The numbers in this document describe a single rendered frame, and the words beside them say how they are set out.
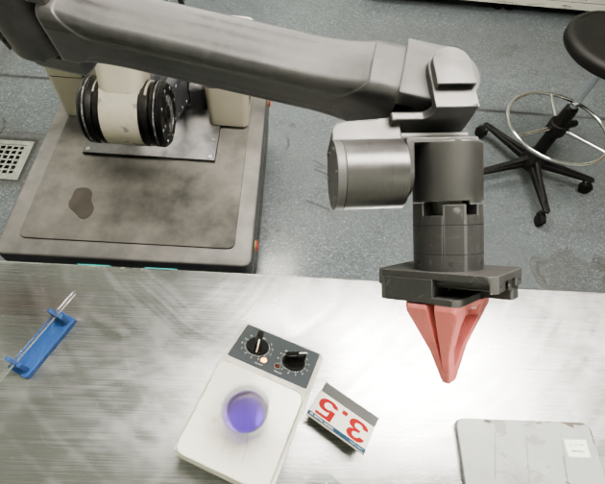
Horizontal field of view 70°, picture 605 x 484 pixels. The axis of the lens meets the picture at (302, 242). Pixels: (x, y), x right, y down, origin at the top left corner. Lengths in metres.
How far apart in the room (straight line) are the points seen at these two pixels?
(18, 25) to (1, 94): 1.94
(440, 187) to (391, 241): 1.36
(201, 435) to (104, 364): 0.21
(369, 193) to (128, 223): 1.03
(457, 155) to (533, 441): 0.49
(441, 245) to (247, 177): 1.04
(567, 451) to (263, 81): 0.64
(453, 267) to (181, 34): 0.30
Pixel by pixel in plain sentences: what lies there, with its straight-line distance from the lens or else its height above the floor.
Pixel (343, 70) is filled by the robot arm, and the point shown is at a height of 1.17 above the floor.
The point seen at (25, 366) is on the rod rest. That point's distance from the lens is 0.74.
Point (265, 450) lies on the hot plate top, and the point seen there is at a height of 0.84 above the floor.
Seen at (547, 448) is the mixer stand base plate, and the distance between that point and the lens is 0.76.
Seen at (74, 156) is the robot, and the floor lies 0.37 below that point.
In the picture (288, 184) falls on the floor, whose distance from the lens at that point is 1.80.
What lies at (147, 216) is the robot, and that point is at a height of 0.36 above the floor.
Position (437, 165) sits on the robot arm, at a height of 1.16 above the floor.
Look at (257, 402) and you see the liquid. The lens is 0.54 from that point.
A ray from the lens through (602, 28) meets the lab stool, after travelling 1.81.
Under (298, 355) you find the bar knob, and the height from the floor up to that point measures 0.81.
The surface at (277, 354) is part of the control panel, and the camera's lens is 0.64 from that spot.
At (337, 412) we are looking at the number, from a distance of 0.66.
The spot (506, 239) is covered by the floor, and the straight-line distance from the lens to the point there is 1.90.
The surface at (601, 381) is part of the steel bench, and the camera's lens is 0.85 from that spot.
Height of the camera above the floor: 1.41
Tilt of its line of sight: 59 degrees down
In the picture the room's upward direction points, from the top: 8 degrees clockwise
